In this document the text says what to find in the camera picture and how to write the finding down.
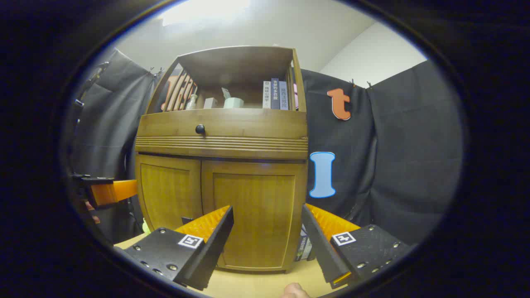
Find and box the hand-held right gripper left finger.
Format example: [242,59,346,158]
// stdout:
[123,205,234,291]

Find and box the wooden shoe cabinet door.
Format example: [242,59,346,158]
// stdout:
[201,159,308,273]
[136,154,203,232]

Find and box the white tape roll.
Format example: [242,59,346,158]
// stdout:
[221,87,244,109]

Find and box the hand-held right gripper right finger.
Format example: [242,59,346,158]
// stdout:
[301,203,417,289]

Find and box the ceiling light panel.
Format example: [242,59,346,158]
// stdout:
[159,0,252,26]

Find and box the wooden double-door shoe cabinet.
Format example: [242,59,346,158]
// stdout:
[135,46,309,274]

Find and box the wooden cabinet drawer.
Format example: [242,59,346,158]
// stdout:
[136,108,309,160]

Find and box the black backdrop cloth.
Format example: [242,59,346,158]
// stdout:
[68,49,463,247]

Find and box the white cardboard box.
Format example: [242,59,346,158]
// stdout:
[295,226,317,262]

